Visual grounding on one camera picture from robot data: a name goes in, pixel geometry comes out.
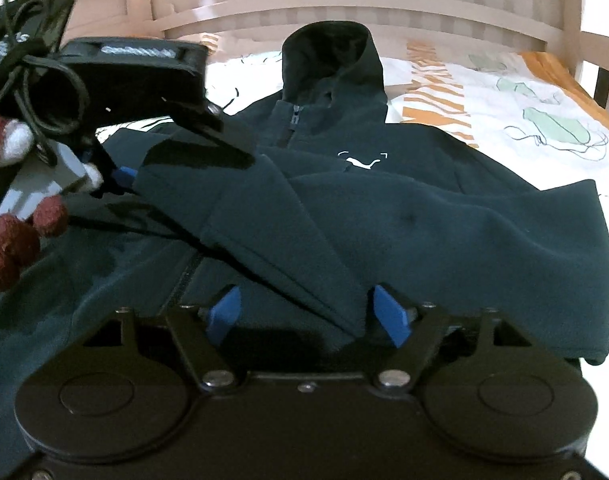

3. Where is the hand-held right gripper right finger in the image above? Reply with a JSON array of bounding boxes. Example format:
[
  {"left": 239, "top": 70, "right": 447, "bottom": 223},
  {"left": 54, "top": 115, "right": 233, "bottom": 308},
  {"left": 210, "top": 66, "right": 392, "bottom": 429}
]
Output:
[{"left": 365, "top": 284, "right": 533, "bottom": 392}]

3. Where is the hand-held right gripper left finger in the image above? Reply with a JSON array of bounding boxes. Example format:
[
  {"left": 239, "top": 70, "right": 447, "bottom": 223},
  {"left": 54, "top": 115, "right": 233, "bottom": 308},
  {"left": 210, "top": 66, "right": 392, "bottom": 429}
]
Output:
[{"left": 82, "top": 284, "right": 245, "bottom": 392}]

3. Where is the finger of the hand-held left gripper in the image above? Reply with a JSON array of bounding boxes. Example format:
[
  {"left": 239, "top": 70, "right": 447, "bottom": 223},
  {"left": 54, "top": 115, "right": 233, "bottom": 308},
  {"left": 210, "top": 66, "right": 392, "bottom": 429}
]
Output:
[
  {"left": 92, "top": 147, "right": 138, "bottom": 196},
  {"left": 162, "top": 95, "right": 259, "bottom": 158}
]

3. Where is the dark navy fleece jacket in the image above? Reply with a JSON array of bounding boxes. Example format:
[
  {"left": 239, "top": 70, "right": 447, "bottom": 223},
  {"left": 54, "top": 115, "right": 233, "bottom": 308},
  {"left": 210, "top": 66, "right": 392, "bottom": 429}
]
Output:
[{"left": 0, "top": 21, "right": 609, "bottom": 478}]

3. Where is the person's left hand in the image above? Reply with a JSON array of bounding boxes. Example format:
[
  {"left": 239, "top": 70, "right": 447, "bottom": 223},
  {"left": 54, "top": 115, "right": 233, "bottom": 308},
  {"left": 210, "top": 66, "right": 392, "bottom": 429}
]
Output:
[{"left": 0, "top": 112, "right": 70, "bottom": 293}]

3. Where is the white printed duvet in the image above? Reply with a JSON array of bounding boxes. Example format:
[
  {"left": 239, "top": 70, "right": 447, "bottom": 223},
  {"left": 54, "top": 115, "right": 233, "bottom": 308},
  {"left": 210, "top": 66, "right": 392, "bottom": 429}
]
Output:
[{"left": 94, "top": 30, "right": 609, "bottom": 466}]

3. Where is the black cable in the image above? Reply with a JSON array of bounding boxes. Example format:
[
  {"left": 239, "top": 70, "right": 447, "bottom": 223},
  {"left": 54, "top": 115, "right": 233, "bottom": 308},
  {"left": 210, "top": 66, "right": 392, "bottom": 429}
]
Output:
[{"left": 0, "top": 0, "right": 91, "bottom": 137}]

